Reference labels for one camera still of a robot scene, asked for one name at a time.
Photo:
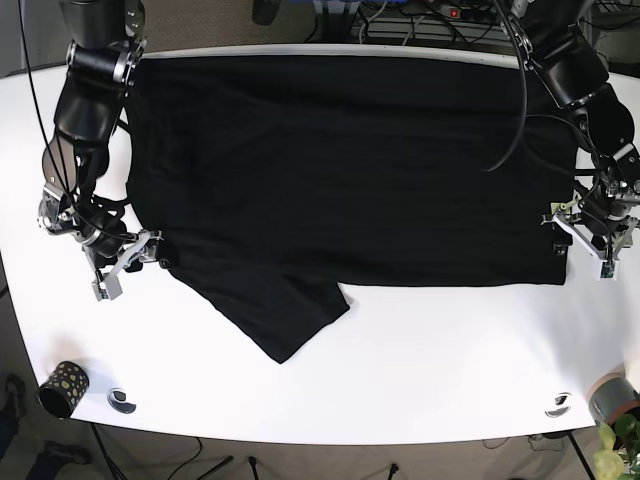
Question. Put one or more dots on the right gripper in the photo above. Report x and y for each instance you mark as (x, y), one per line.
(109, 258)

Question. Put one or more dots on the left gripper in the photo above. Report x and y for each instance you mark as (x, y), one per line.
(602, 236)

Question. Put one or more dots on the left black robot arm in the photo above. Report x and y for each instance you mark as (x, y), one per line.
(547, 39)

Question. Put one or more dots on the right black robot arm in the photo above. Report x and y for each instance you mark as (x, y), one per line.
(107, 43)

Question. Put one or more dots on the grey tape roll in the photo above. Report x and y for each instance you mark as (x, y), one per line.
(611, 397)

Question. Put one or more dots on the black gold-dotted cup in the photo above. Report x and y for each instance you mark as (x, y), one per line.
(65, 387)

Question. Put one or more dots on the green potted plant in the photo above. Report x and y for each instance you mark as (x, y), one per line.
(618, 456)

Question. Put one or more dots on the left table cable grommet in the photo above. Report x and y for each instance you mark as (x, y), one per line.
(117, 399)

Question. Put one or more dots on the table cable grommet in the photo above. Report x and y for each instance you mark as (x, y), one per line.
(117, 399)
(559, 406)

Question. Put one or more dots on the right table cable grommet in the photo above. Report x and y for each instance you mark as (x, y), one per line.
(559, 406)

